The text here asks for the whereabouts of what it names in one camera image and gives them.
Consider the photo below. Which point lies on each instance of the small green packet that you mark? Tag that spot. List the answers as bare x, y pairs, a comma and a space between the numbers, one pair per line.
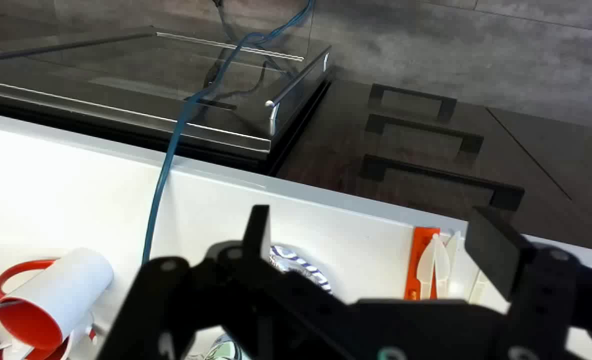
220, 348

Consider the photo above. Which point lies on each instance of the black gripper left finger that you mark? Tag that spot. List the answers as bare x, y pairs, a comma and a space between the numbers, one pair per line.
260, 232

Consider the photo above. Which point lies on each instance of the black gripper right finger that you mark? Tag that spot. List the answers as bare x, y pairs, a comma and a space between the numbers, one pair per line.
502, 257

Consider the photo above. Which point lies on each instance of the white mug red inside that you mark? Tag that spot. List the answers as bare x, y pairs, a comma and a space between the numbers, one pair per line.
63, 287

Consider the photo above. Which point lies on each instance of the dark wooden drawer cabinet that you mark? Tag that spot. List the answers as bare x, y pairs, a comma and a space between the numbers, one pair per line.
542, 167

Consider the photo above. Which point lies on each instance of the blue patterned ceramic bowl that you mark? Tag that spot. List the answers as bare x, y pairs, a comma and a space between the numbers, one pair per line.
306, 266

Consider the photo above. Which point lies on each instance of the orange utensil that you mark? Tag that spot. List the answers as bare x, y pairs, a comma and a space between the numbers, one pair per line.
417, 266

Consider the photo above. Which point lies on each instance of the white plastic cutlery packet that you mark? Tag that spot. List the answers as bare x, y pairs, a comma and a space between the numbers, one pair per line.
444, 263

